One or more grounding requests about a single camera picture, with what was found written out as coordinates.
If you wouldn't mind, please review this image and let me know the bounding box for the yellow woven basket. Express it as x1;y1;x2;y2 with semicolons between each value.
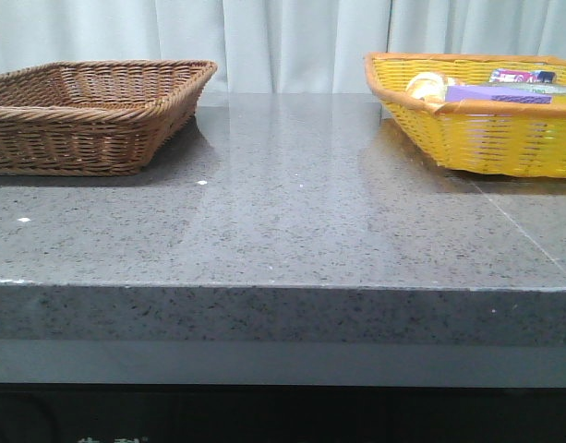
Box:
365;52;566;178

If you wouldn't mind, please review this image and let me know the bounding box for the brown wicker basket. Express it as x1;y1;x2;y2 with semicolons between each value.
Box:
0;60;218;176

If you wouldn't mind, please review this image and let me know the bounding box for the colourful snack packet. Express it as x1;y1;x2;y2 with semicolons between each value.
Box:
488;68;557;84

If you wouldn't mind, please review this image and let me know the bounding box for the yellow tape roll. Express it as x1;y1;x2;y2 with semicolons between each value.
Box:
485;82;566;104

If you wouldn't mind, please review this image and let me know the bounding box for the croissant bread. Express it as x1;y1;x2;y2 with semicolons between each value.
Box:
405;72;449;102

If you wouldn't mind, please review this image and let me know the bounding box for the purple foam block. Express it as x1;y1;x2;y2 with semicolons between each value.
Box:
445;85;552;104

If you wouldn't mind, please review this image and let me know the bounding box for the white curtain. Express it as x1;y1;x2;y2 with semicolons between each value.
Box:
0;1;566;93

